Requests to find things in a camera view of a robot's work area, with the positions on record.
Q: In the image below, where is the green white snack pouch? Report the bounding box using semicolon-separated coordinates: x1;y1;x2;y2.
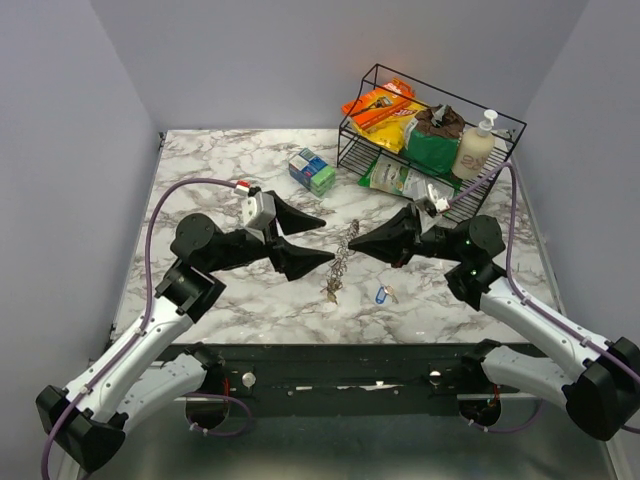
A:
357;156;456;206

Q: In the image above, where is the metal disc with keyrings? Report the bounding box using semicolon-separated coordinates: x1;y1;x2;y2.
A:
323;219;360;305

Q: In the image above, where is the cream pump soap bottle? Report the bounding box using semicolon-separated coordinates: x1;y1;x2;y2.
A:
451;109;499;180

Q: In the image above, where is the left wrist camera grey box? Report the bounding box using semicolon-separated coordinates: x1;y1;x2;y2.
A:
241;191;276;231

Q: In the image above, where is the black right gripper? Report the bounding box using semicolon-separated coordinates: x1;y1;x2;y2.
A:
348;202;467;268

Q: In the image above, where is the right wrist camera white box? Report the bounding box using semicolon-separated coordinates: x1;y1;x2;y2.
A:
413;183;450;217

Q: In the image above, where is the yellow snack bag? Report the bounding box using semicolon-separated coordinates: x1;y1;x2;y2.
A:
350;102;426;154

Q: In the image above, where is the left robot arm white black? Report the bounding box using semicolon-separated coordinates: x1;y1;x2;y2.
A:
36;188;334;474

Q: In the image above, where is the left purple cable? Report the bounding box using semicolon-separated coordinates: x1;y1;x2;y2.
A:
40;178;251;480

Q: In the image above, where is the black wire rack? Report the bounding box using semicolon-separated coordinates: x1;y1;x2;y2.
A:
336;63;526;223

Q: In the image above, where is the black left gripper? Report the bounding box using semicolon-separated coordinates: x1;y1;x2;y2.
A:
206;191;336;281

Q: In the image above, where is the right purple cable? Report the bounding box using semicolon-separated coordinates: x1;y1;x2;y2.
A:
447;161;640;435

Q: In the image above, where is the green brown paper bag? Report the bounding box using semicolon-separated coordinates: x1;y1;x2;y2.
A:
403;104;465;175

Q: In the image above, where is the blue green box stack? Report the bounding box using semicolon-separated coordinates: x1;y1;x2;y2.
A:
288;148;336;197

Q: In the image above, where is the purple cable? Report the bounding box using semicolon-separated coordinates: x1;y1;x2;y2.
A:
447;161;640;435
40;178;251;480

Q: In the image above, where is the blue tag key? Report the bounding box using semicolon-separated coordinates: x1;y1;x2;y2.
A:
375;285;399;305

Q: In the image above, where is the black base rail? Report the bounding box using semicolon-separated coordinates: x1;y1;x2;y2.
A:
159;344;497;417

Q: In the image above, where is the orange razor package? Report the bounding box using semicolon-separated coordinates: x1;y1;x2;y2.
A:
341;78;415;131

